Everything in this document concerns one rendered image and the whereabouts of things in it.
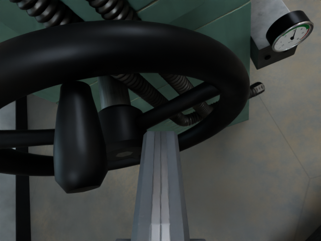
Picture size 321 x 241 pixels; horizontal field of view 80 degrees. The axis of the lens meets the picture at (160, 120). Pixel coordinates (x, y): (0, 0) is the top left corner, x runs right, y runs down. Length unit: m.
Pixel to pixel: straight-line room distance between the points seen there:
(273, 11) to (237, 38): 0.09
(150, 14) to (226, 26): 0.22
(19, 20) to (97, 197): 1.17
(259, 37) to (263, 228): 0.78
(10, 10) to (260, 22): 0.42
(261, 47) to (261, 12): 0.08
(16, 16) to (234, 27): 0.34
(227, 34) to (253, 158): 0.69
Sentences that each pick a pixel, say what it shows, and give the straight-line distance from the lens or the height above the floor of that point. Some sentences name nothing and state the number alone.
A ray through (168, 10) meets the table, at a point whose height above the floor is 0.86.
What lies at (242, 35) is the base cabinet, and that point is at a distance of 0.45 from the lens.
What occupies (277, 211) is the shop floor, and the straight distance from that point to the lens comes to 1.01.
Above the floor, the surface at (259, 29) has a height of 0.62.
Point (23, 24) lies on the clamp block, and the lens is 0.22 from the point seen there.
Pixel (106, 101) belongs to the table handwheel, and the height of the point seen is 0.83.
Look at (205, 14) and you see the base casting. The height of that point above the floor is 0.73.
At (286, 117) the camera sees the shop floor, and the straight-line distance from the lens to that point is 1.05.
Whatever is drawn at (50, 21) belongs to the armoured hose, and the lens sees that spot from 0.19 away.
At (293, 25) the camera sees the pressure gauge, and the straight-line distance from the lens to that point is 0.39.
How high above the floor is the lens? 0.99
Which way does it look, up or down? 61 degrees down
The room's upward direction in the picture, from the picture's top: 56 degrees counter-clockwise
